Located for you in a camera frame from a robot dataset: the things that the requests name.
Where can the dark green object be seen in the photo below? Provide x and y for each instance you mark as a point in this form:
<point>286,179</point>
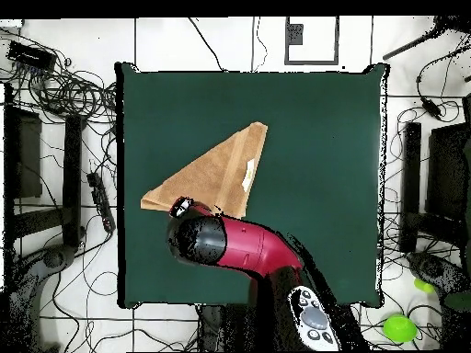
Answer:
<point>458,301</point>

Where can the grey chair base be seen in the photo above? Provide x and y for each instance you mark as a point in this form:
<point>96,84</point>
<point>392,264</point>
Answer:
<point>434,270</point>
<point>55,257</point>

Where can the lime green ball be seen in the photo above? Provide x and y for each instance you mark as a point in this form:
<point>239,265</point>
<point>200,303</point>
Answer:
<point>400,328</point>

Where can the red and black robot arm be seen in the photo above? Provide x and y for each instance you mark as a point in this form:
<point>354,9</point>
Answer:
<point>257,246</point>

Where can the grey square floor frame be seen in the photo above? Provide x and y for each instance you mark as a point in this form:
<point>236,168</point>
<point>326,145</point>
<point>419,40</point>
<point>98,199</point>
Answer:
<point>312,63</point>

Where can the dark grey small box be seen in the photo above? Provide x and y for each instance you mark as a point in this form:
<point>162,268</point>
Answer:
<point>295,34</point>

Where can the black network switch box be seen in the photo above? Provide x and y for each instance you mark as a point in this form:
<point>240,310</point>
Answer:
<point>31,56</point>

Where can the tan terry towel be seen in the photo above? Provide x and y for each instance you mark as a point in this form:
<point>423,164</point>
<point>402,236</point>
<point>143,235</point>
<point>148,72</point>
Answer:
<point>213,173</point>

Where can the small lime green object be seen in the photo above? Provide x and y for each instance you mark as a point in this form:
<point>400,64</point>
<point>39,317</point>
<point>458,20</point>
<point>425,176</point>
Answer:
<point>423,285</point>

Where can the dark green table cloth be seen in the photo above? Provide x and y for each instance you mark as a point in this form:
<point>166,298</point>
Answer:
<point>154,103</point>

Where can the black power adapter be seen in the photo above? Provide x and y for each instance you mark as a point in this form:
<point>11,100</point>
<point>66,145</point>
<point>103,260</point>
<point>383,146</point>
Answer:
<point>431,108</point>

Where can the black rod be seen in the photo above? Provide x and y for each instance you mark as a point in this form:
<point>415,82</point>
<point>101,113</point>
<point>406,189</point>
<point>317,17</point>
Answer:
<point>412,45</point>

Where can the black power strip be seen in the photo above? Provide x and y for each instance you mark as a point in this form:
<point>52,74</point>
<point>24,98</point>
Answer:
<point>101,200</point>

